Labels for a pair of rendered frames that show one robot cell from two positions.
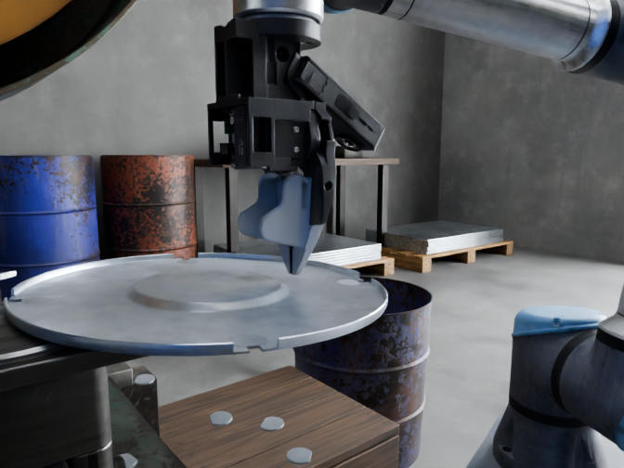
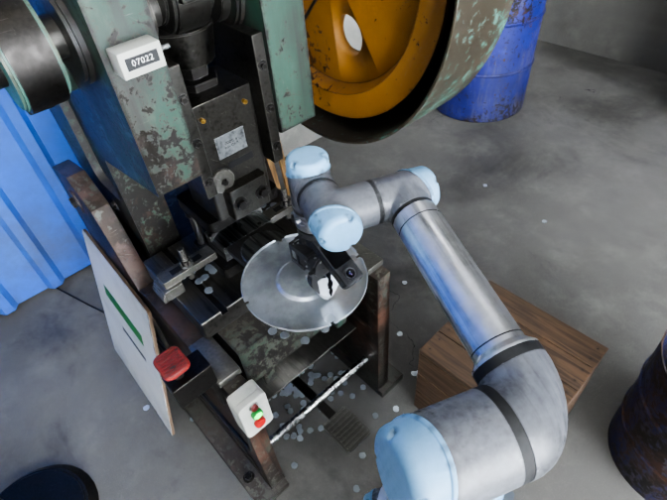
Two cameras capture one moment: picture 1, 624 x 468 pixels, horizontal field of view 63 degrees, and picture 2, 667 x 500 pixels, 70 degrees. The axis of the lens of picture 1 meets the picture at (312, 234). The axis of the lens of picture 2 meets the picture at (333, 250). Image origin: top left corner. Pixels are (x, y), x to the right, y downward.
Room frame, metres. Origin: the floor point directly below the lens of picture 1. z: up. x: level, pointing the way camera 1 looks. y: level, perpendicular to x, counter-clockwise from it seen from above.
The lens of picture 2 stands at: (0.45, -0.66, 1.60)
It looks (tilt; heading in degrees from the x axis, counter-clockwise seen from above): 45 degrees down; 88
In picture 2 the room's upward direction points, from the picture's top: 6 degrees counter-clockwise
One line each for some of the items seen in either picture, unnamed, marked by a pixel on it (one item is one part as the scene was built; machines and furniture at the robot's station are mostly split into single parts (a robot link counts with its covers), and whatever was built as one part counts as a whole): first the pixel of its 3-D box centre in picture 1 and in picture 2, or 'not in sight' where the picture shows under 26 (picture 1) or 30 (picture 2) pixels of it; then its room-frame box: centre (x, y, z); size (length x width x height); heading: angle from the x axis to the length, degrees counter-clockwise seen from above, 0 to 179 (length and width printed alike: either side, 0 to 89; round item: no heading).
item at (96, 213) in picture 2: not in sight; (161, 328); (-0.06, 0.25, 0.45); 0.92 x 0.12 x 0.90; 127
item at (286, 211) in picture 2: not in sight; (288, 201); (0.38, 0.40, 0.76); 0.17 x 0.06 x 0.10; 37
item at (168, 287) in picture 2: not in sight; (183, 265); (0.11, 0.20, 0.76); 0.17 x 0.06 x 0.10; 37
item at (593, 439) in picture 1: (550, 429); not in sight; (0.68, -0.34, 0.50); 0.15 x 0.15 x 0.10
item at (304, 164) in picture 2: not in sight; (310, 182); (0.45, 0.02, 1.10); 0.09 x 0.08 x 0.11; 105
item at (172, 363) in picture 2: not in sight; (176, 370); (0.11, -0.08, 0.72); 0.07 x 0.06 x 0.08; 127
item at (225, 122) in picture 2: not in sight; (222, 146); (0.27, 0.27, 1.04); 0.17 x 0.15 x 0.30; 127
